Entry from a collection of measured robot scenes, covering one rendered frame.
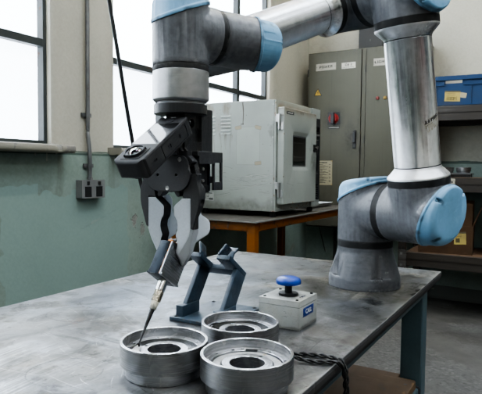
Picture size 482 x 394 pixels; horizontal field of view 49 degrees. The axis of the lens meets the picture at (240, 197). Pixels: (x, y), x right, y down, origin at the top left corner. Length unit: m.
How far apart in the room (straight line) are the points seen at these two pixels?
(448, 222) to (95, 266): 2.05
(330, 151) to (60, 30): 2.66
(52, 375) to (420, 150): 0.71
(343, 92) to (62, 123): 2.66
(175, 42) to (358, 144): 3.91
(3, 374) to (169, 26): 0.47
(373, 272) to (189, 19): 0.65
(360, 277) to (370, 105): 3.50
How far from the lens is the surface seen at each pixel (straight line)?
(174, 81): 0.70
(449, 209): 1.04
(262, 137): 2.97
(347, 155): 4.58
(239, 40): 0.75
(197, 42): 0.71
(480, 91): 4.14
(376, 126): 4.52
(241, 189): 3.04
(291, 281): 0.85
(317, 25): 1.04
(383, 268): 1.14
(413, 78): 1.02
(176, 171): 0.69
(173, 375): 0.63
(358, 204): 1.11
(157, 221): 0.72
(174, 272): 0.71
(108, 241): 2.84
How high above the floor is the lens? 1.05
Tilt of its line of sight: 3 degrees down
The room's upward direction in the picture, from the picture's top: 1 degrees clockwise
